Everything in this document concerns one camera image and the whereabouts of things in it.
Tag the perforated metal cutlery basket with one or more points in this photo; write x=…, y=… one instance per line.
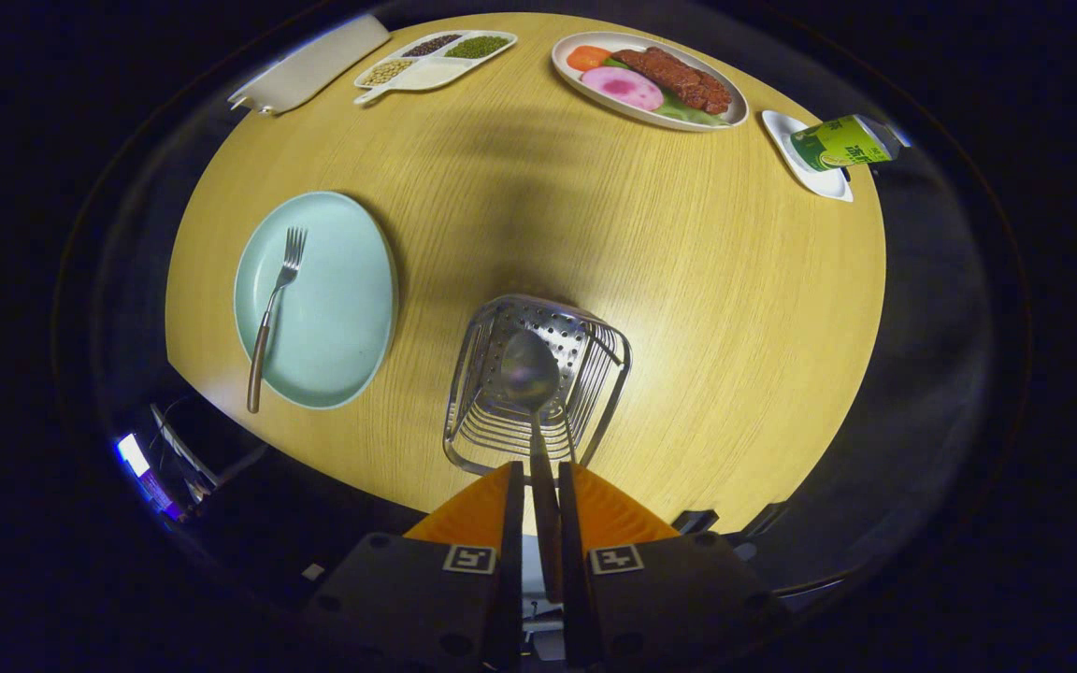
x=557, y=322

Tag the laptop screen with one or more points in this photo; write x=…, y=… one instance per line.
x=134, y=455

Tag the pile of dark beans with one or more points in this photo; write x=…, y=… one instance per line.
x=431, y=44

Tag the white divided dish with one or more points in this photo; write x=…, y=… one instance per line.
x=426, y=75

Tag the white food plate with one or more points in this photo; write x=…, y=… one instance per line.
x=627, y=40

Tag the green lettuce leaf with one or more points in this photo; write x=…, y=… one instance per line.
x=688, y=112

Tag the light blue plate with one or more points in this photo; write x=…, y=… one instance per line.
x=333, y=308

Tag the pink ham slice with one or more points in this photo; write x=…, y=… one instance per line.
x=621, y=88

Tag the black angled bracket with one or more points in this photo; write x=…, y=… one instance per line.
x=763, y=517
x=696, y=521

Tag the metal spoon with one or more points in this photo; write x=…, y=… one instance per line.
x=529, y=369

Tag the orange tomato slice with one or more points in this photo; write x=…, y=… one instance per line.
x=587, y=57

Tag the white square coaster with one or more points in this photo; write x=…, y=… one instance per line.
x=824, y=182

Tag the red-brown grilled meat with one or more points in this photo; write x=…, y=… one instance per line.
x=679, y=79

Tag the white toaster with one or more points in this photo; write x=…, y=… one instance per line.
x=314, y=65

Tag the pile of green beans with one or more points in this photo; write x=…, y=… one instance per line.
x=478, y=46

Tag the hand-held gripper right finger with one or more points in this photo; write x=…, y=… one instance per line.
x=569, y=523

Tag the green label bottle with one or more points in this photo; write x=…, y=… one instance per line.
x=842, y=142

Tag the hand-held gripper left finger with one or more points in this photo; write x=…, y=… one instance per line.
x=513, y=523

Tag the pile of yellow beans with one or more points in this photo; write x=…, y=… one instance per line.
x=387, y=71

